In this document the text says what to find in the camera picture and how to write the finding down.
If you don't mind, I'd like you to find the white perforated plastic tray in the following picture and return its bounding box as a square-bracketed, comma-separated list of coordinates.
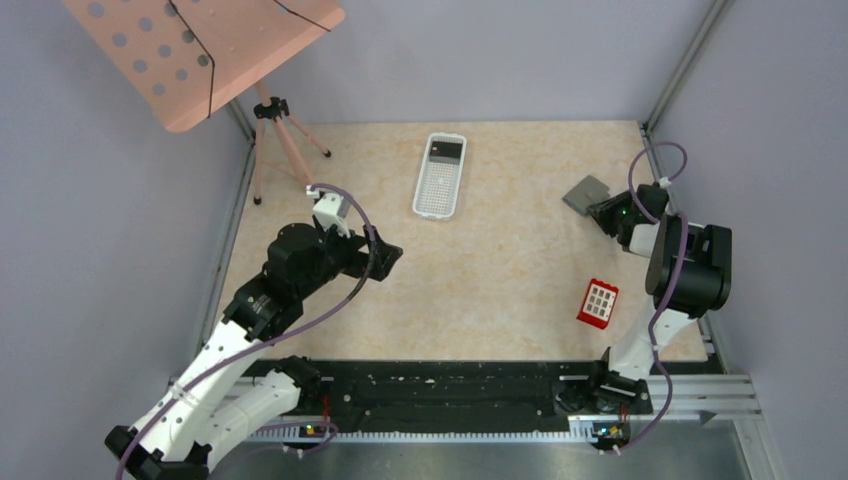
[412, 132, 467, 221]

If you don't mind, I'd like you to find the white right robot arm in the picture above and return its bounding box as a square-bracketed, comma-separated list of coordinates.
[586, 184, 733, 412]

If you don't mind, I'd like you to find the pink music stand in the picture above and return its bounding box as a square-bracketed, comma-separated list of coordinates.
[64, 0, 346, 185]

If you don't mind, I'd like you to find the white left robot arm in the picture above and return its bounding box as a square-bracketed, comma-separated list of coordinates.
[105, 223, 403, 479]

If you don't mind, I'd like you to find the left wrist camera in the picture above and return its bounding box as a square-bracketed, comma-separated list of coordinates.
[306, 185, 351, 238]

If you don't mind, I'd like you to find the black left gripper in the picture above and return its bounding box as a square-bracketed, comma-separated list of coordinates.
[296, 218, 402, 298]

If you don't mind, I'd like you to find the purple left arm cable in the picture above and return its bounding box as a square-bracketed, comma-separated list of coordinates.
[113, 183, 378, 480]

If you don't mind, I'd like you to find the black card in tray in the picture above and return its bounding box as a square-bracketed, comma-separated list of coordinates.
[428, 140, 464, 165]

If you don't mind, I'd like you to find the grey card holder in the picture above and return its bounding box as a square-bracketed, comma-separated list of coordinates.
[562, 175, 610, 216]

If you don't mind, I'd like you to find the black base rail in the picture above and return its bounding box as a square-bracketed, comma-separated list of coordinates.
[254, 357, 654, 439]

